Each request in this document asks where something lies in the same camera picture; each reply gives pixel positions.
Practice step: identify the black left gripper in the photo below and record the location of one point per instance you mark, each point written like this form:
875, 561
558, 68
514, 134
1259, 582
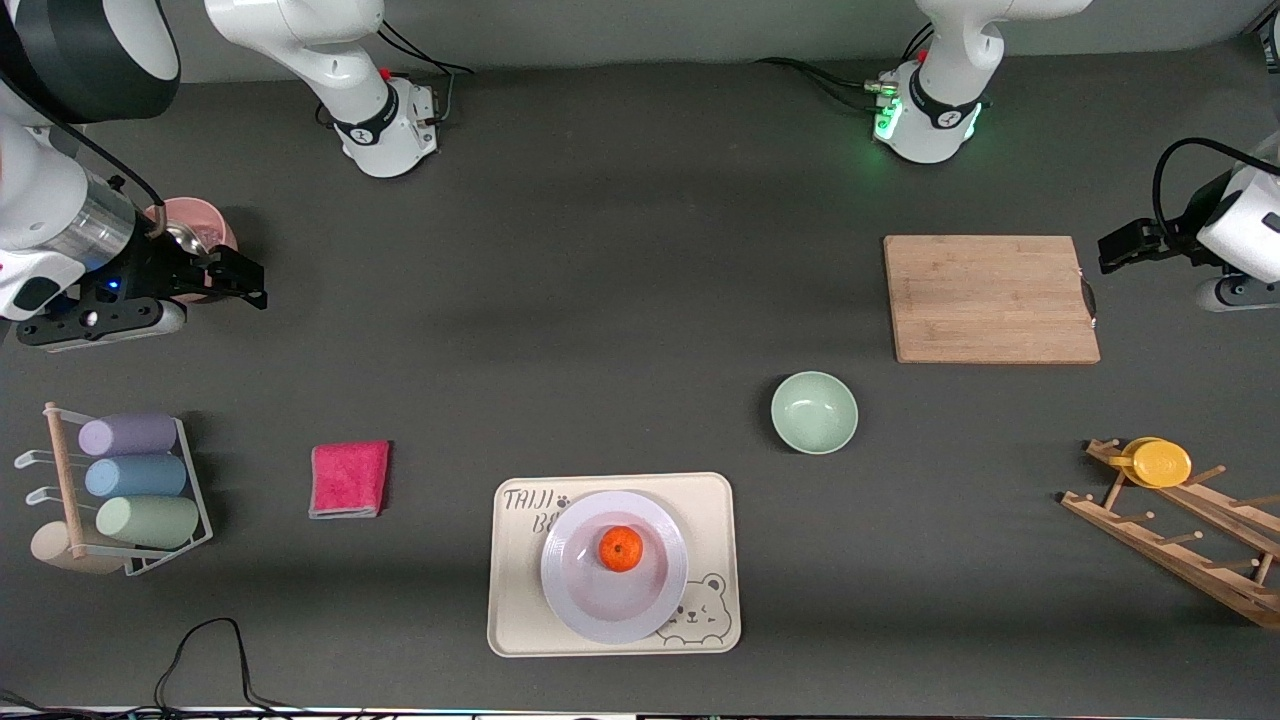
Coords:
1174, 244

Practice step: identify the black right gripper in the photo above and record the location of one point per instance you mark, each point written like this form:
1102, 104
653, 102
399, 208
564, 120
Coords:
153, 265

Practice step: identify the orange mandarin fruit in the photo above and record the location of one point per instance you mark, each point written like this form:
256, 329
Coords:
621, 549

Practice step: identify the white round plate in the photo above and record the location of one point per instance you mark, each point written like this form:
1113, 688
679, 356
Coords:
620, 610

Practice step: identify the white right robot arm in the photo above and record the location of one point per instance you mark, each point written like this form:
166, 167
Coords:
300, 40

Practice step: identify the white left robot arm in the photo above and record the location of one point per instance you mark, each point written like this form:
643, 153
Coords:
945, 60

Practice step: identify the pink bowl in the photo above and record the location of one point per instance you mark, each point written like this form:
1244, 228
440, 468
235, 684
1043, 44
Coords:
215, 222

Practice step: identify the metal scoop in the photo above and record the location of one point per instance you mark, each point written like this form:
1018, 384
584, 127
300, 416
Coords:
185, 238

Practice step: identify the wooden cutting board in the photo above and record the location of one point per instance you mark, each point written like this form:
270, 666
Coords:
990, 300

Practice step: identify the purple cup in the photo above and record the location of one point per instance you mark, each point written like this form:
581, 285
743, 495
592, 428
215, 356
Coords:
128, 435

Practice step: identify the yellow cup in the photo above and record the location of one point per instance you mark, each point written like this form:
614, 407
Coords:
1160, 464

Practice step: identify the blue cup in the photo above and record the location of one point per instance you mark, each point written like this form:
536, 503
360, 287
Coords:
135, 477

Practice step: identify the pink folded cloth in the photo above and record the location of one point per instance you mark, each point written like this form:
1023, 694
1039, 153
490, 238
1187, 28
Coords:
349, 480

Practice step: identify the green cup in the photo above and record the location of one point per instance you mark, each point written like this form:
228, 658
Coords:
148, 521

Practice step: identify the wooden rack rod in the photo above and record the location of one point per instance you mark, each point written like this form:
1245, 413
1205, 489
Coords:
66, 480

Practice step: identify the wooden peg drying rack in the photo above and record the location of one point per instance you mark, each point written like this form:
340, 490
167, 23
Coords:
1180, 555

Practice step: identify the beige cup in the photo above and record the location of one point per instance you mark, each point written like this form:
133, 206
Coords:
55, 550

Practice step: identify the light green bowl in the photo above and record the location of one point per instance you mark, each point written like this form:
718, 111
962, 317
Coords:
814, 413

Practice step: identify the beige bear print tray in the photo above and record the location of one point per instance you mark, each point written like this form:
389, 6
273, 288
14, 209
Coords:
715, 510

